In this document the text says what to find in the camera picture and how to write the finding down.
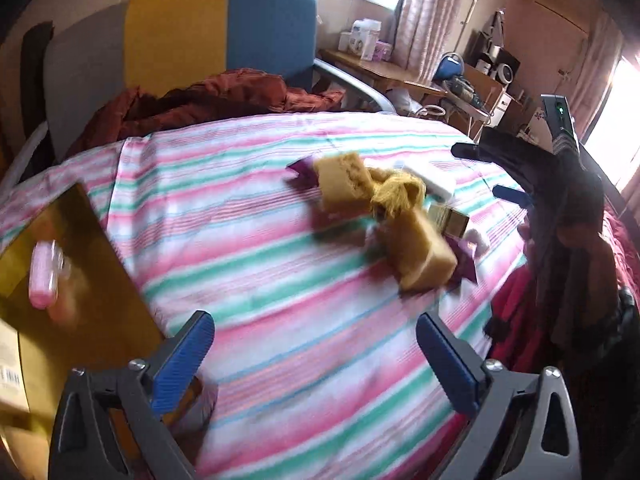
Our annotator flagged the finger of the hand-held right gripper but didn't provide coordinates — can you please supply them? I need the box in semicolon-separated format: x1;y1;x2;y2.
451;127;553;181
492;184;535;212

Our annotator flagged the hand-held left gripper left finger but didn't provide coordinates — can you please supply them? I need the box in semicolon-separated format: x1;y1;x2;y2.
47;310;216;480

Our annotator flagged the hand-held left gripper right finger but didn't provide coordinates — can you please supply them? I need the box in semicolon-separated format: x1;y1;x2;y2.
416;311;583;480

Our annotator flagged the yellow gift box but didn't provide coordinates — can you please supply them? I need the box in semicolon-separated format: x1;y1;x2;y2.
0;182;221;480

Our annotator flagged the person's right forearm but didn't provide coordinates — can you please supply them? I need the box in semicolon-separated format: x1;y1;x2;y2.
530;210;623;378

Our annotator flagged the bright side window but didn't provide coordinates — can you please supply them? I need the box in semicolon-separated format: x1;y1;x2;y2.
584;55;640;197

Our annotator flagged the small gold box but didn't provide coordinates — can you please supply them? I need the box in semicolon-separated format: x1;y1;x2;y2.
426;202;471;239

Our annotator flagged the white sponge block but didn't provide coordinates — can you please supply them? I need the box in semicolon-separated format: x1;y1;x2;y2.
399;161;457;202

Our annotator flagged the cluttered wooden shelf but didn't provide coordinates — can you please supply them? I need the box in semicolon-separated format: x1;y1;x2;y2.
450;10;542;132

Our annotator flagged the purple snack packet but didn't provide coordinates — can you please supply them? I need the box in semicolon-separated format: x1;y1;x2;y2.
285;157;321;189
446;236;479;284

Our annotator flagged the striped bedsheet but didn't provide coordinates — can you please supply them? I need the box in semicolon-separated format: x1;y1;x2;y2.
0;110;538;480

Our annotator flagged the wooden desk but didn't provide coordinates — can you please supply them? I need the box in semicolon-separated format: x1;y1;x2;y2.
320;47;449;111

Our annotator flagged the pink patterned curtain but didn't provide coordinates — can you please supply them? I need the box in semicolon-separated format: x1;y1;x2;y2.
395;0;477;84

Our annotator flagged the pink small bottle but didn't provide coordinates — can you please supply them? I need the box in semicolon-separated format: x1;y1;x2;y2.
28;240;67;310

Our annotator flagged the white carton box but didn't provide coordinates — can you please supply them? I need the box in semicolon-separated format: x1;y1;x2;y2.
337;18;384;61

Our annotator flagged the red-brown blanket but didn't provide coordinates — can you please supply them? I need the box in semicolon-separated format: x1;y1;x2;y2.
65;67;347;157

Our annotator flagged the grey bed rail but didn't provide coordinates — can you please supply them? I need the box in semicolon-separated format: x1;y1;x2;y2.
312;57;399;114

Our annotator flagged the white bed rail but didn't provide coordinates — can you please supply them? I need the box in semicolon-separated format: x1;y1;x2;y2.
0;122;49;192

